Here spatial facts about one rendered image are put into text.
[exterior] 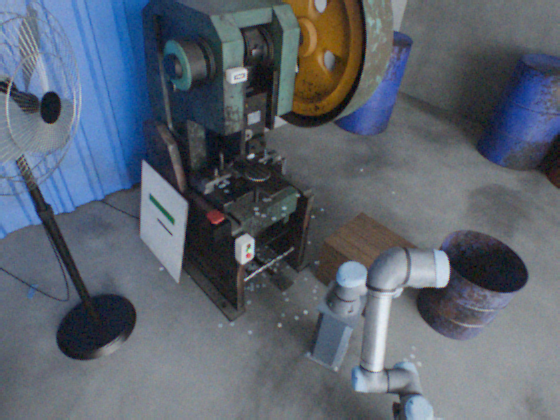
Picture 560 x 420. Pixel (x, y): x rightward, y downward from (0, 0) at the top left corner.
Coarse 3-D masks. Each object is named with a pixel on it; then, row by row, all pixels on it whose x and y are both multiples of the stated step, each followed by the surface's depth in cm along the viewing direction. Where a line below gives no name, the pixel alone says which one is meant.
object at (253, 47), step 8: (240, 32) 142; (248, 32) 141; (256, 32) 144; (248, 40) 141; (256, 40) 144; (248, 48) 143; (256, 48) 143; (248, 56) 145; (256, 56) 147; (248, 64) 149; (256, 64) 154; (248, 80) 155
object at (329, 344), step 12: (324, 300) 166; (360, 300) 168; (324, 312) 162; (360, 312) 163; (324, 324) 169; (336, 324) 164; (348, 324) 158; (324, 336) 175; (336, 336) 170; (348, 336) 169; (312, 348) 188; (324, 348) 180; (336, 348) 175; (312, 360) 190; (324, 360) 187; (336, 360) 183; (336, 372) 186
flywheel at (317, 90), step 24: (288, 0) 169; (312, 0) 161; (336, 0) 151; (360, 0) 141; (312, 24) 164; (336, 24) 155; (360, 24) 143; (312, 48) 168; (336, 48) 160; (360, 48) 148; (312, 72) 176; (336, 72) 166; (360, 72) 155; (312, 96) 182; (336, 96) 167
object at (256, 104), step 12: (252, 84) 166; (252, 96) 157; (264, 96) 162; (252, 108) 160; (264, 108) 166; (252, 120) 164; (264, 120) 170; (252, 132) 168; (264, 132) 175; (228, 144) 175; (240, 144) 168; (252, 144) 168; (264, 144) 172
